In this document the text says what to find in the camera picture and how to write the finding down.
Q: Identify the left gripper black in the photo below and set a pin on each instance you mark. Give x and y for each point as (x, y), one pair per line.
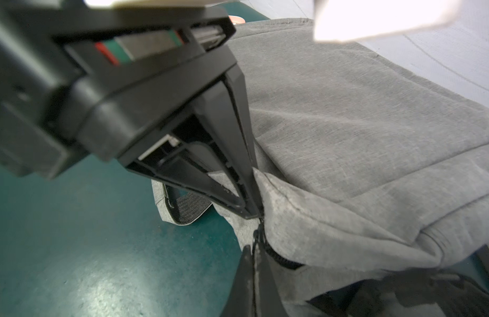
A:
(116, 83)

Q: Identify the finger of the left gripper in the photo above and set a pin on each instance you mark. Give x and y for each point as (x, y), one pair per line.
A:
(223, 114)
(206, 172)

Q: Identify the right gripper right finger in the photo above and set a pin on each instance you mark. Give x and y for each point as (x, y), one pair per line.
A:
(266, 297)

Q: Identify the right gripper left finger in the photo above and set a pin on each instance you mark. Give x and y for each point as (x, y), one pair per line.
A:
(240, 302)

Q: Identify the grey zippered laptop bag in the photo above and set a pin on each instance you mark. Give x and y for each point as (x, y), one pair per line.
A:
(355, 152)

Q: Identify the grey laptop sleeve bag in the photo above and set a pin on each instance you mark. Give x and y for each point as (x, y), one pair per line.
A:
(349, 283)

